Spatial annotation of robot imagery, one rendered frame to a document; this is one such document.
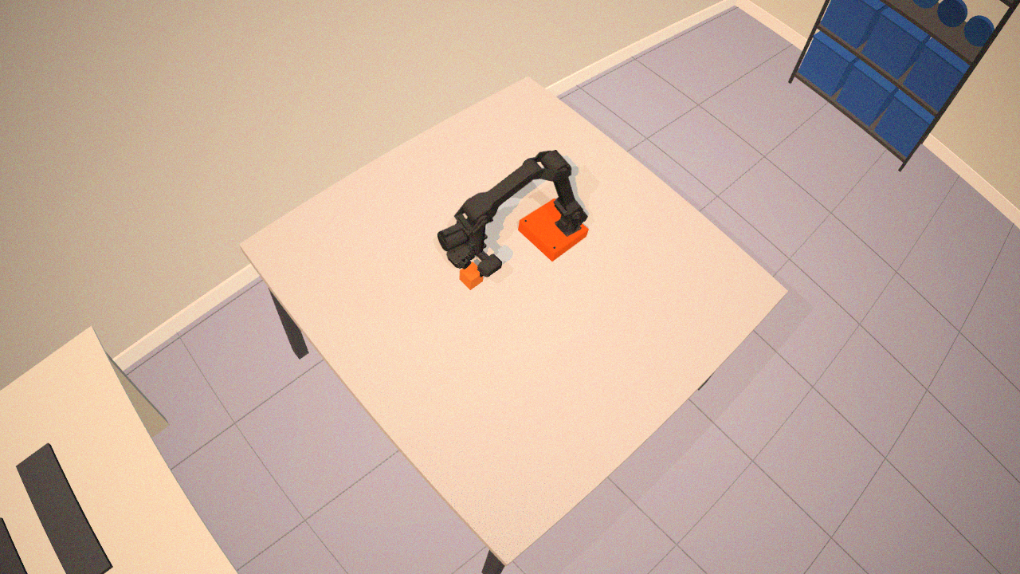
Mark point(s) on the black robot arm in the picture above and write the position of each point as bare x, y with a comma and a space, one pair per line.
482, 207

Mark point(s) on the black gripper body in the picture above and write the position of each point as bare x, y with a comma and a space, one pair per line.
489, 264

